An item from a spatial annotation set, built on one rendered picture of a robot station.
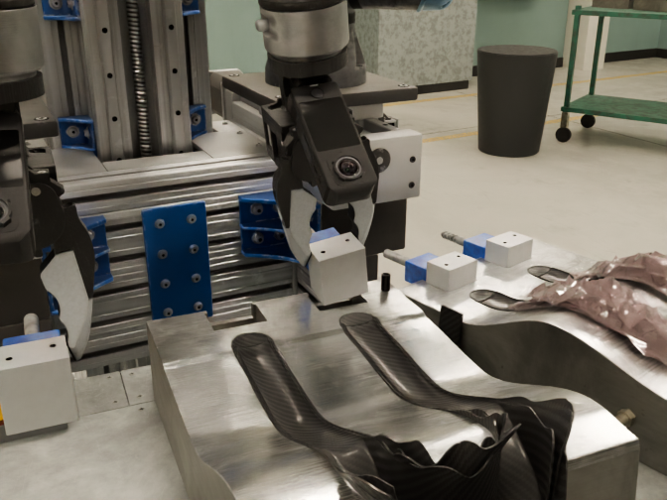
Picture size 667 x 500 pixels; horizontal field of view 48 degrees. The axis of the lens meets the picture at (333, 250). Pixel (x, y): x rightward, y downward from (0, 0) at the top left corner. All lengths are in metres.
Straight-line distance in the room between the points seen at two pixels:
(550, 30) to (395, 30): 2.32
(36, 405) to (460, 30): 6.37
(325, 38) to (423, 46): 5.94
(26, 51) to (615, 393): 0.55
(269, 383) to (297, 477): 0.20
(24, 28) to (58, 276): 0.17
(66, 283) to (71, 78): 0.65
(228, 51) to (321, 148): 5.67
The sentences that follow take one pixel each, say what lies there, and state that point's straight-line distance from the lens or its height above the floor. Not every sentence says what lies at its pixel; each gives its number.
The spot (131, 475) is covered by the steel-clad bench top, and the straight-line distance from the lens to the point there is 0.71.
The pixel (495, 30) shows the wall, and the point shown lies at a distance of 7.76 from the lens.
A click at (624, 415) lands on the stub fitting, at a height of 0.85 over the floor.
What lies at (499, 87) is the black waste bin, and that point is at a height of 0.42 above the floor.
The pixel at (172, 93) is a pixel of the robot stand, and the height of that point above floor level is 1.03.
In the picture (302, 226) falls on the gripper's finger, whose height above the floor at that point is 0.98.
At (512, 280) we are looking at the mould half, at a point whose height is 0.85.
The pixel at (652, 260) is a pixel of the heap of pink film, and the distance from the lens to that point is 0.87.
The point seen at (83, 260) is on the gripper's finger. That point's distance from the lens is 0.56.
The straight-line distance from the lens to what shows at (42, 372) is 0.58.
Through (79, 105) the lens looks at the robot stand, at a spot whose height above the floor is 1.01.
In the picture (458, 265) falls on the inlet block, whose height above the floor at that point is 0.88.
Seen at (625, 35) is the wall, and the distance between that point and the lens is 9.11.
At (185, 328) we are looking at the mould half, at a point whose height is 0.89.
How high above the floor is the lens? 1.23
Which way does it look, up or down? 22 degrees down
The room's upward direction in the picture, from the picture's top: straight up
